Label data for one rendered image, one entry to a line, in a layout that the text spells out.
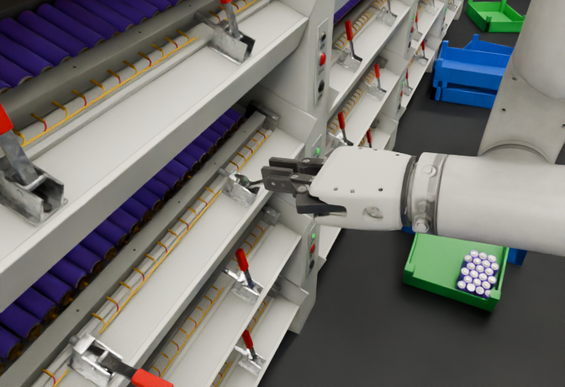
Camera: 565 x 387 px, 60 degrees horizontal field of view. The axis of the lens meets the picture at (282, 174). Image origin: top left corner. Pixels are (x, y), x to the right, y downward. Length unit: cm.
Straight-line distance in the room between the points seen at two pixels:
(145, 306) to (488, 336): 81
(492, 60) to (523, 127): 156
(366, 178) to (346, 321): 64
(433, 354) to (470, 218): 65
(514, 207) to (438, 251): 77
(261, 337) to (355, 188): 51
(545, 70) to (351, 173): 21
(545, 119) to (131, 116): 40
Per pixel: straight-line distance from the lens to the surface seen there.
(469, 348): 114
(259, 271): 80
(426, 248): 124
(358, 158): 55
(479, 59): 211
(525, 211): 48
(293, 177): 55
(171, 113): 44
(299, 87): 71
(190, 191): 59
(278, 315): 98
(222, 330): 73
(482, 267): 117
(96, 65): 43
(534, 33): 42
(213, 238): 58
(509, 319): 122
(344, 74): 95
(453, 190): 49
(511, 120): 56
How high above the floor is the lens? 89
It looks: 37 degrees down
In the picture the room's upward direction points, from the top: straight up
